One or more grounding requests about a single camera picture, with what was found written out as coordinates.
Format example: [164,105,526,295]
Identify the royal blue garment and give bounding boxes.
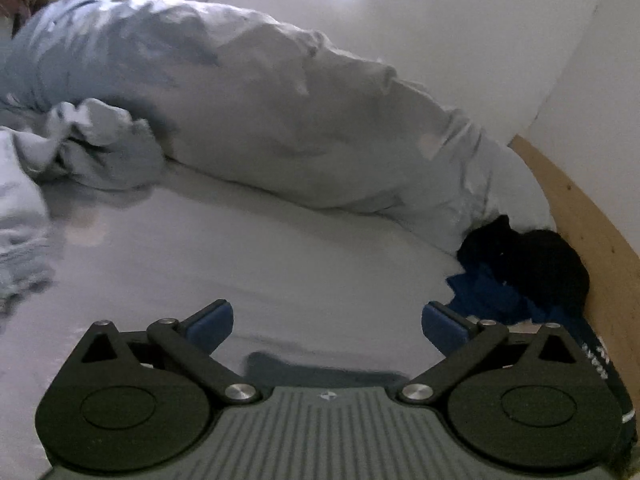
[446,260,591,341]

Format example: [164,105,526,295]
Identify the wooden headboard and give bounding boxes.
[510,132,640,361]

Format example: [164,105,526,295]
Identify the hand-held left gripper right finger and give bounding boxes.
[397,302,584,407]

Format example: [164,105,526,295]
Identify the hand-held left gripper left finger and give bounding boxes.
[70,300,262,407]

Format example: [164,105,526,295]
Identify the black garment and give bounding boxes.
[457,215,591,317]

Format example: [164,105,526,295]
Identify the pale blue-white duvet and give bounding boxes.
[0,0,556,256]

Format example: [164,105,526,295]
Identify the pale grey crumpled garment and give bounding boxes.
[37,99,168,192]

